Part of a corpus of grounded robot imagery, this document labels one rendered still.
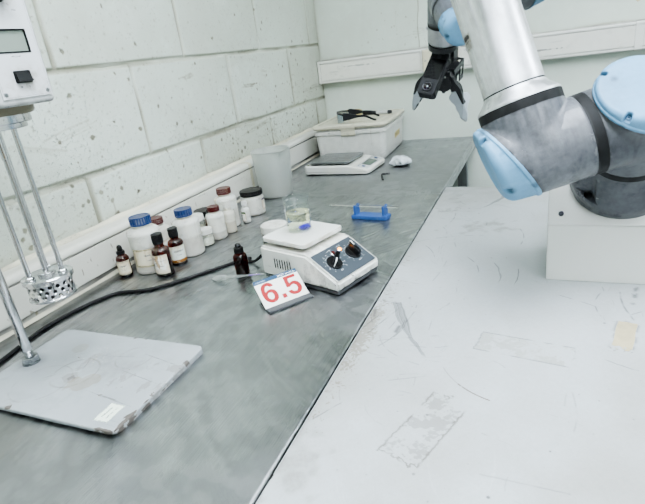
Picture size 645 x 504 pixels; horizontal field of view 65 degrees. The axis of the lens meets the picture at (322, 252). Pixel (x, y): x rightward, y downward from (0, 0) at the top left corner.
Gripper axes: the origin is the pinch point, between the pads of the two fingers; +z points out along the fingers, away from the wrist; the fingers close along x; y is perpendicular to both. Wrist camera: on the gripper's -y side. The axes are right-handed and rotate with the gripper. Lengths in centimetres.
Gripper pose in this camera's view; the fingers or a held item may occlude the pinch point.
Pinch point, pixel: (438, 117)
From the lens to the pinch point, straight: 142.6
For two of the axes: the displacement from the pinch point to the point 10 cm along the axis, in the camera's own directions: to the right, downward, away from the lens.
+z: 1.5, 6.6, 7.4
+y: 5.4, -6.8, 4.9
